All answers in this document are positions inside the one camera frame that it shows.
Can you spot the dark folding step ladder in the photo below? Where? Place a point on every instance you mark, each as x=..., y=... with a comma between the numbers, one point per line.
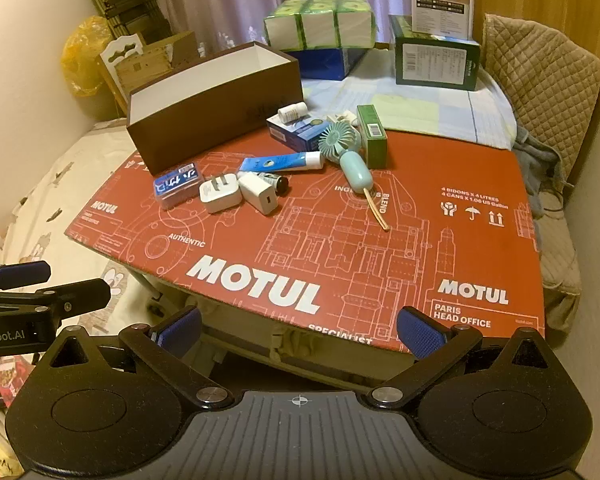
x=125, y=0

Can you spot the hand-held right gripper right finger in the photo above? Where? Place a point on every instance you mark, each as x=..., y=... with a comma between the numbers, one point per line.
x=420, y=332

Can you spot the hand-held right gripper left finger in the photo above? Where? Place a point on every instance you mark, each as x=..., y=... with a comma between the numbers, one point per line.
x=179, y=329

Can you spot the tan cardboard box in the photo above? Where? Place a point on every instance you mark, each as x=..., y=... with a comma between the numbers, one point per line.
x=150, y=62

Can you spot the beige table frame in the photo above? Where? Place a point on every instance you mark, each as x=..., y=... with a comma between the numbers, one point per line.
x=250, y=330

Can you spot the brown cardboard storage box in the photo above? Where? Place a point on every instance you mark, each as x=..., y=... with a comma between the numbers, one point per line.
x=195, y=110

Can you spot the yellow plastic bag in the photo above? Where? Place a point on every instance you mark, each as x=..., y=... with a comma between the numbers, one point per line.
x=82, y=60

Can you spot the green wrapped tissue pack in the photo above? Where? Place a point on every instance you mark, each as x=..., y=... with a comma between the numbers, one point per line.
x=320, y=22

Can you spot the beige quilted chair cushion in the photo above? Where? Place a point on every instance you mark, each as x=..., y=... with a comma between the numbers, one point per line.
x=545, y=80

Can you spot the mint handheld fan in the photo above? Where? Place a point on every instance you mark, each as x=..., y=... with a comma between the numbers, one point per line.
x=352, y=165

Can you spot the white charger block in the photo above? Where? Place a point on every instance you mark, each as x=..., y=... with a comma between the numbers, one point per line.
x=259, y=192

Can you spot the large blue box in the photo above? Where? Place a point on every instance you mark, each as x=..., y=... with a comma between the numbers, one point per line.
x=325, y=62

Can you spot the slim green box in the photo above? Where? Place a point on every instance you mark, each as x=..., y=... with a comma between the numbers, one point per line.
x=372, y=137

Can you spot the pastel checked cloth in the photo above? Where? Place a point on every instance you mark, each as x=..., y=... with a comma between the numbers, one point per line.
x=430, y=110

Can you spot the small white bottle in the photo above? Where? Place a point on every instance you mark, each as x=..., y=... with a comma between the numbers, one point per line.
x=291, y=111

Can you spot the grey garment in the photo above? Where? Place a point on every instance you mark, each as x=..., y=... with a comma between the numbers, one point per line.
x=540, y=170

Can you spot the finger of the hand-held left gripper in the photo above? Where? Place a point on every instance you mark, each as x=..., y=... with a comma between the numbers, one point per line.
x=22, y=272
x=75, y=295

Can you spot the red printed cardboard sheet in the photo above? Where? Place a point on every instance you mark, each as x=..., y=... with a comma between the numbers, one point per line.
x=330, y=240

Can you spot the blue product box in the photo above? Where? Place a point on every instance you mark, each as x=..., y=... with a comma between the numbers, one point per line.
x=295, y=135

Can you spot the blue hand cream tube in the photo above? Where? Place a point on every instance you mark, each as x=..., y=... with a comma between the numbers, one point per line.
x=275, y=162

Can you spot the white carved wooden panel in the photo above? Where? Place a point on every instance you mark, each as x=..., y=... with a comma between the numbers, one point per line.
x=111, y=60

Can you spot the blue plastic case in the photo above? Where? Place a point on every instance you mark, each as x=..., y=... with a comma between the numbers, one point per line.
x=177, y=185

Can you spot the dark green carton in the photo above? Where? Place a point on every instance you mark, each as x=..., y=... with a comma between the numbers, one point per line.
x=435, y=62

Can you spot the white charger with prongs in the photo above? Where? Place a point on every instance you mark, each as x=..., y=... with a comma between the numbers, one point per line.
x=220, y=194

